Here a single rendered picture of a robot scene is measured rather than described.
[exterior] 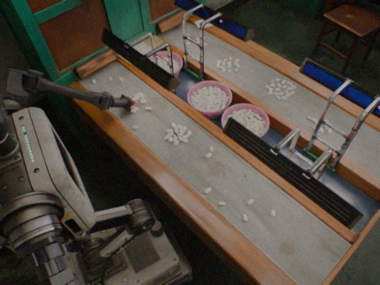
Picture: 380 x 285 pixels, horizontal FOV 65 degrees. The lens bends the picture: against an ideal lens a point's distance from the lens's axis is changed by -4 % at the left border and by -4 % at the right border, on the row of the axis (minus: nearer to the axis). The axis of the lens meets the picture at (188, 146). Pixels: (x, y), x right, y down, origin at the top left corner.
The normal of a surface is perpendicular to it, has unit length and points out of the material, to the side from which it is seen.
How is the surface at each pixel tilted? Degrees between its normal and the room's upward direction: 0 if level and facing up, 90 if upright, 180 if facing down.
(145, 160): 0
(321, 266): 0
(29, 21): 90
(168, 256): 0
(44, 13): 90
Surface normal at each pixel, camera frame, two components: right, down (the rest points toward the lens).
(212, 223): -0.04, -0.59
